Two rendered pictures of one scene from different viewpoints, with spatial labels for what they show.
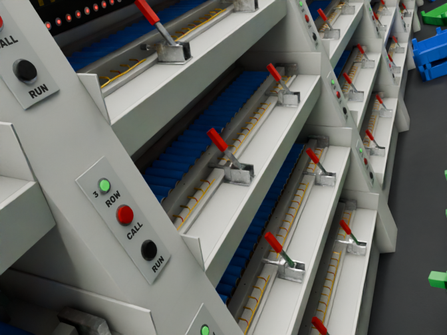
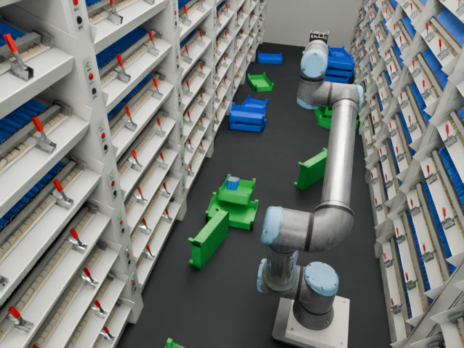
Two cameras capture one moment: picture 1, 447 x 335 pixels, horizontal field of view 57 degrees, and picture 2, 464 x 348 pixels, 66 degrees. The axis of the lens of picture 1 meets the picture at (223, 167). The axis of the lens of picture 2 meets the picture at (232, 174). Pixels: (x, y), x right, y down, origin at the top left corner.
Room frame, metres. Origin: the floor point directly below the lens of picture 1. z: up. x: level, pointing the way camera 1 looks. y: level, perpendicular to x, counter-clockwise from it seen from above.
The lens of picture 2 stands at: (-0.64, 0.16, 1.63)
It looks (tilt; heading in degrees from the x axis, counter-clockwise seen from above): 38 degrees down; 333
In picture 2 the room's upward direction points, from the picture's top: 3 degrees clockwise
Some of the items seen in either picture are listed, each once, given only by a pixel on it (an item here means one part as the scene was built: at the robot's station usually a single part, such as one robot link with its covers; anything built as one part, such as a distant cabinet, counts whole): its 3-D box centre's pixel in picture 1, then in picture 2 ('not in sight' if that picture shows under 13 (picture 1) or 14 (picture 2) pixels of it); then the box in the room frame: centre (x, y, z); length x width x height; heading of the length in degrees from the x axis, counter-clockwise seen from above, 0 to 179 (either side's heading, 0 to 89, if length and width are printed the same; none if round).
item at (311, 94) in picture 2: not in sight; (312, 90); (0.36, -0.67, 1.05); 0.12 x 0.09 x 0.12; 51
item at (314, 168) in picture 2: not in sight; (313, 168); (0.93, -1.29, 0.10); 0.30 x 0.08 x 0.20; 107
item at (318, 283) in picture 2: not in sight; (317, 286); (0.01, -0.63, 0.29); 0.17 x 0.15 x 0.18; 51
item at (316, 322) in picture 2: not in sight; (314, 305); (0.00, -0.64, 0.15); 0.19 x 0.19 x 0.10
